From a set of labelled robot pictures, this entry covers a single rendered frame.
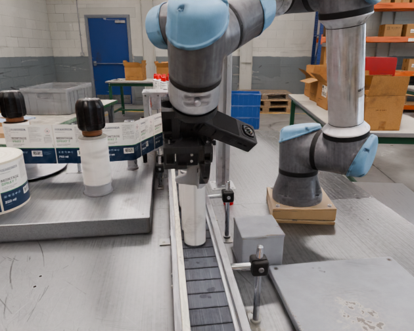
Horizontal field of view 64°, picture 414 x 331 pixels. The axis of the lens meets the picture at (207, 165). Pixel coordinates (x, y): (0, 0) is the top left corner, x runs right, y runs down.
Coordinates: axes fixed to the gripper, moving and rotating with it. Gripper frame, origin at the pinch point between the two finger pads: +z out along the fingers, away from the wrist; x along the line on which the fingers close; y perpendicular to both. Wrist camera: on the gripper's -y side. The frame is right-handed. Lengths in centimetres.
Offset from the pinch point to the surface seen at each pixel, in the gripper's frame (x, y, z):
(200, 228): 1.8, -0.1, 14.7
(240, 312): 26.0, -2.6, -3.4
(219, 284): 16.0, -2.3, 11.9
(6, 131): -54, 63, 33
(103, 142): -33.9, 25.5, 21.0
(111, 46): -750, 133, 393
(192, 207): -0.8, 1.5, 9.7
